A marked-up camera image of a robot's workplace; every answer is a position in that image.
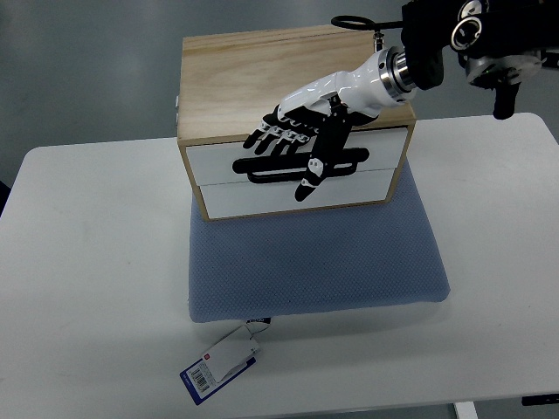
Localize black drawer handle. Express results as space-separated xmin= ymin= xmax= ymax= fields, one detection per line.
xmin=232 ymin=148 xmax=369 ymax=184

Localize wooden drawer cabinet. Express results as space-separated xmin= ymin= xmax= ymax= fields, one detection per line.
xmin=177 ymin=26 xmax=416 ymax=221

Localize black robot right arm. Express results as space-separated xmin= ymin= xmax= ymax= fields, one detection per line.
xmin=331 ymin=1 xmax=558 ymax=120

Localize blue grey cushion mat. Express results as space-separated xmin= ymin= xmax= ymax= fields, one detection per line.
xmin=189 ymin=166 xmax=450 ymax=323

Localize white drawer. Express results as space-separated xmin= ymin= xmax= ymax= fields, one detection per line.
xmin=186 ymin=127 xmax=408 ymax=186
xmin=201 ymin=169 xmax=395 ymax=219

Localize black table bracket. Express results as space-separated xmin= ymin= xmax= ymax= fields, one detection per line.
xmin=521 ymin=394 xmax=559 ymax=407

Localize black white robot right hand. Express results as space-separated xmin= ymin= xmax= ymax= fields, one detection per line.
xmin=243 ymin=47 xmax=416 ymax=202

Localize white blue product tag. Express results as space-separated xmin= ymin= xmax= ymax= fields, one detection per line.
xmin=180 ymin=325 xmax=260 ymax=406

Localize white table leg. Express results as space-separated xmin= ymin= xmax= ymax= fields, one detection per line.
xmin=453 ymin=402 xmax=479 ymax=419

